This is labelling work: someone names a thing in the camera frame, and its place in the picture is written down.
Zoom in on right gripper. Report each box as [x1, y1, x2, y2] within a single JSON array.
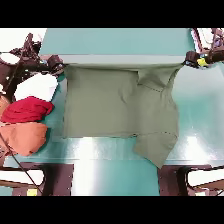
[[183, 50, 201, 69]]

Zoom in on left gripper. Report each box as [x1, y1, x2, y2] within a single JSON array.
[[46, 54, 65, 73]]

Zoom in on olive green T-shirt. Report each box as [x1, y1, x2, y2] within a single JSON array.
[[58, 54, 186, 170]]

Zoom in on white garment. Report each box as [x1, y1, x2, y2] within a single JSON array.
[[14, 72, 60, 103]]

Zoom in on red garment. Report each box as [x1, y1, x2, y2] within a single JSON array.
[[0, 96, 55, 125]]

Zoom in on orange garment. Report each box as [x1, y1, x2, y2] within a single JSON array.
[[0, 121, 50, 158]]

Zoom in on black cable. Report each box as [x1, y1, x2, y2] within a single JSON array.
[[0, 132, 45, 196]]

